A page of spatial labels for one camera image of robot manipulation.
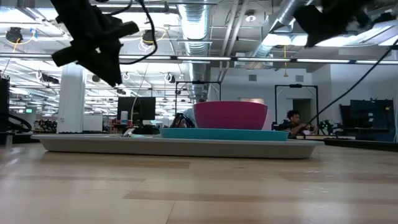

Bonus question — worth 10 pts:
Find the white building pillar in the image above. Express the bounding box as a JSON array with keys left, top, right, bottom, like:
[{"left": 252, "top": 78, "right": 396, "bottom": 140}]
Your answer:
[{"left": 57, "top": 63, "right": 86, "bottom": 134}]

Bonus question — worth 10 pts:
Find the dark blue cabinet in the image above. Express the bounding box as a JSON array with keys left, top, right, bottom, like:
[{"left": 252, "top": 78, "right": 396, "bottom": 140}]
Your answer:
[{"left": 339, "top": 98, "right": 396, "bottom": 141}]

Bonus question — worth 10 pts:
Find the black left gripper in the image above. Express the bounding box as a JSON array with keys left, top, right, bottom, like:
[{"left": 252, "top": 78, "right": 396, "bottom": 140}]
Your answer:
[{"left": 51, "top": 6, "right": 140, "bottom": 87}]

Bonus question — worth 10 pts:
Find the black metal frame stand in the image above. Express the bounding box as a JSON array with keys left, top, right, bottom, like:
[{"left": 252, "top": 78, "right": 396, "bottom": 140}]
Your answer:
[{"left": 274, "top": 83, "right": 319, "bottom": 125}]

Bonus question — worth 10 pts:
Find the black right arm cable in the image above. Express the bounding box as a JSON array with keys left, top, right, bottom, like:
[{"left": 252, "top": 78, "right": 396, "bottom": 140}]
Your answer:
[{"left": 306, "top": 43, "right": 398, "bottom": 126}]

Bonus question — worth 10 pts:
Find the silver ventilation duct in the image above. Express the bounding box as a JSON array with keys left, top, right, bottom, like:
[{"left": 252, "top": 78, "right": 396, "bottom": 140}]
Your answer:
[{"left": 177, "top": 0, "right": 214, "bottom": 98}]

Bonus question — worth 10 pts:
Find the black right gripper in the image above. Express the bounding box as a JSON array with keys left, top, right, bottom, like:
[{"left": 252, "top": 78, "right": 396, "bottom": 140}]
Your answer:
[{"left": 294, "top": 0, "right": 374, "bottom": 49}]

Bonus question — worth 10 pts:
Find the black computer monitor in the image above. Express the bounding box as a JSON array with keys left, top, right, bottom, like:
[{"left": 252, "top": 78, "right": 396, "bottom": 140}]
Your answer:
[{"left": 117, "top": 96, "right": 156, "bottom": 126}]

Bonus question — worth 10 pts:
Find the teal plastic plate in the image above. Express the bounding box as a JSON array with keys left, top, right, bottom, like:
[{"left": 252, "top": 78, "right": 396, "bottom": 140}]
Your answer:
[{"left": 159, "top": 128, "right": 290, "bottom": 142}]

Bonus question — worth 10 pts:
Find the pink plastic cup with handle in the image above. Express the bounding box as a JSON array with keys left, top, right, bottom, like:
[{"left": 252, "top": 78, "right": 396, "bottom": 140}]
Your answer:
[{"left": 238, "top": 98, "right": 274, "bottom": 131}]

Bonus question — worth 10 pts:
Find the grey plastic tray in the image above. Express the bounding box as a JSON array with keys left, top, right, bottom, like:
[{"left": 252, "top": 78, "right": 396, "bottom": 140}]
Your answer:
[{"left": 30, "top": 133, "right": 325, "bottom": 160}]

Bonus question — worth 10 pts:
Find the magenta plastic bowl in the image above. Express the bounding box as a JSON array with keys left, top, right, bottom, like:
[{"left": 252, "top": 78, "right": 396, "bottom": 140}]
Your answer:
[{"left": 193, "top": 100, "right": 269, "bottom": 131}]

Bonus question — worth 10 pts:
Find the person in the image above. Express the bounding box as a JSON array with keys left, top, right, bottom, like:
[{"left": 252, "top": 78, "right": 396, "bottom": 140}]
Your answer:
[
  {"left": 182, "top": 98, "right": 206, "bottom": 128},
  {"left": 280, "top": 109, "right": 318, "bottom": 136}
]

